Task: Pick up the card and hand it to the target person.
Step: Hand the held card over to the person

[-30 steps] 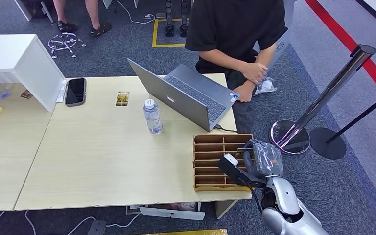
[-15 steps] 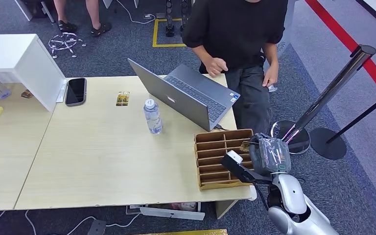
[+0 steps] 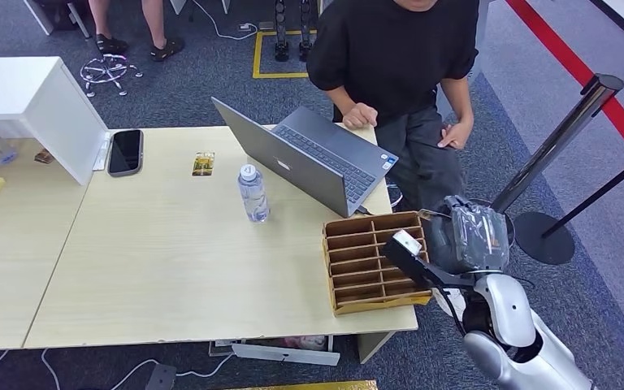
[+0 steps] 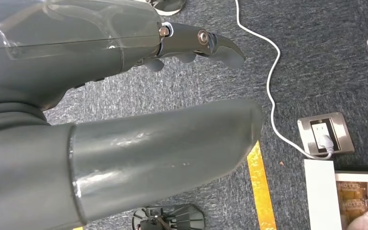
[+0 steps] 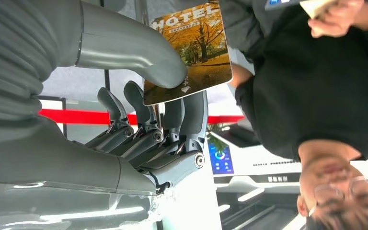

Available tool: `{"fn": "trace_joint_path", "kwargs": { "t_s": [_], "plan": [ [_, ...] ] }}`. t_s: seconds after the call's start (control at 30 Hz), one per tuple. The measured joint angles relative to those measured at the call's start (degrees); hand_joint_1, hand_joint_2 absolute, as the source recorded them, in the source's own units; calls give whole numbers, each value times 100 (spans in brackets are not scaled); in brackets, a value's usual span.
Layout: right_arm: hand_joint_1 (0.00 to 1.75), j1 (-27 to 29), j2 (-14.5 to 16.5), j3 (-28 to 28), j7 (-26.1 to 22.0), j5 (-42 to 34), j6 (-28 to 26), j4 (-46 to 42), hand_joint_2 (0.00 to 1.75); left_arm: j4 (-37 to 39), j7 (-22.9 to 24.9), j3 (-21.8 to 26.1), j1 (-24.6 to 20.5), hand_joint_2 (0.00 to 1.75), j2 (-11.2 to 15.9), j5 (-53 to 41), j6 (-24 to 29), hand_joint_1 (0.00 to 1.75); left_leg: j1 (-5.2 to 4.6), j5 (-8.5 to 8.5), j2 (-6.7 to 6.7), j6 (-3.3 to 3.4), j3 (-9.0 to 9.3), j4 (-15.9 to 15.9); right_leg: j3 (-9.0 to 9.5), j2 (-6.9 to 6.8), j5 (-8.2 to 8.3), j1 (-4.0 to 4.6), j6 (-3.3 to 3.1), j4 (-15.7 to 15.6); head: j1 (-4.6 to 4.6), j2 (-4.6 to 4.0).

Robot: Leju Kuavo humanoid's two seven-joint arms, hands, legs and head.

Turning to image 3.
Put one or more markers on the person's hand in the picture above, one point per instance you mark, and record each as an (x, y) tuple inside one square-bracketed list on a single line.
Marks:
[(456, 135), (360, 115)]

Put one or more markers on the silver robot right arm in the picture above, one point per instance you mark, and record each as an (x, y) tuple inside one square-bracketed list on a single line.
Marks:
[(511, 334)]

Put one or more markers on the person's right forearm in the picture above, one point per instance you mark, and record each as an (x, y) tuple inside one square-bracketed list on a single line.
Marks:
[(344, 99)]

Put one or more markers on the grey laptop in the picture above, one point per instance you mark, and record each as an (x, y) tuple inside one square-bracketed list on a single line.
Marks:
[(312, 161)]

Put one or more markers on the white drawer under table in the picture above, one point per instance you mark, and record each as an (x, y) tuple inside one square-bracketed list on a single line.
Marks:
[(285, 352)]

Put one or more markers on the person's left forearm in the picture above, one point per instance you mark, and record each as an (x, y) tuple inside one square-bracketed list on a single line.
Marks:
[(460, 99)]

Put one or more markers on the person's left hand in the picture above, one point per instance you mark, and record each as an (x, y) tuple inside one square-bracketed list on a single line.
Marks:
[(456, 135)]

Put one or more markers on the chrome star chair base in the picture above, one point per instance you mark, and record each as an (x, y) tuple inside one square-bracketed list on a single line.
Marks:
[(106, 71)]

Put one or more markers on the yellow board edge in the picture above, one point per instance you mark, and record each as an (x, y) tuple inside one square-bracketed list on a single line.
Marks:
[(312, 385)]

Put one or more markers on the black smartphone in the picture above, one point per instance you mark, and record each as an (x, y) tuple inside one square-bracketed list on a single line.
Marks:
[(125, 153)]

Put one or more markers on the black stanchion post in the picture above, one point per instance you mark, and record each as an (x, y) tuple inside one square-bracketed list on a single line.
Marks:
[(543, 239)]

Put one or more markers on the red barrier belt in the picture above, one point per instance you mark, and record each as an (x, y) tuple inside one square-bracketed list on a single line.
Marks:
[(576, 67)]

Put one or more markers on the chrome stanchion post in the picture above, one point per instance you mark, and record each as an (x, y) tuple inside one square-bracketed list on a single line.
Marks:
[(554, 140)]

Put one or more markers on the grey power adapter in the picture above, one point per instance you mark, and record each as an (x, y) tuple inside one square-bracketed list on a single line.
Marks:
[(161, 377)]

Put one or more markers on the wooden card organizer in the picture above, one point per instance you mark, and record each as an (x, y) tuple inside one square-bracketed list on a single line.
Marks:
[(363, 269)]

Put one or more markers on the seated person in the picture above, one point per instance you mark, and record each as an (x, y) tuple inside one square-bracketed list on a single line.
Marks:
[(393, 54)]

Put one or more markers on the person's right hand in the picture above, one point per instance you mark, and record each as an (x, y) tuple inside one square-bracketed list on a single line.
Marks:
[(360, 115)]

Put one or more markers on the clear water bottle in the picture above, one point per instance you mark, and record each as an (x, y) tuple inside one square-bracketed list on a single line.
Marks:
[(253, 196)]

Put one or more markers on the white shelf box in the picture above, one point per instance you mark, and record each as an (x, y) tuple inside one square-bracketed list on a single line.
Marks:
[(26, 91)]

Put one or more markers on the black bracket pale wrist camera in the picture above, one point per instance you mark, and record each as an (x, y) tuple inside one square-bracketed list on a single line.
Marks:
[(414, 258)]

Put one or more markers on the small brown item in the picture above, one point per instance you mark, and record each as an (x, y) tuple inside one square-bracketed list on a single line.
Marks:
[(44, 156)]

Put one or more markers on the standing person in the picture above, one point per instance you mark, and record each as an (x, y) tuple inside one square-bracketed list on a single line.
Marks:
[(153, 27)]

